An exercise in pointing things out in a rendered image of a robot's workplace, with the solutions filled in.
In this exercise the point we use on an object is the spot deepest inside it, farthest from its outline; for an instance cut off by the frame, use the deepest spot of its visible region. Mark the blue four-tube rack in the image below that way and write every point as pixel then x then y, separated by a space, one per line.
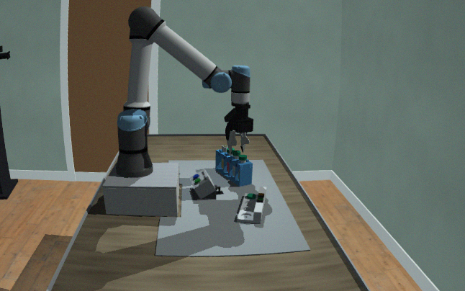
pixel 243 169

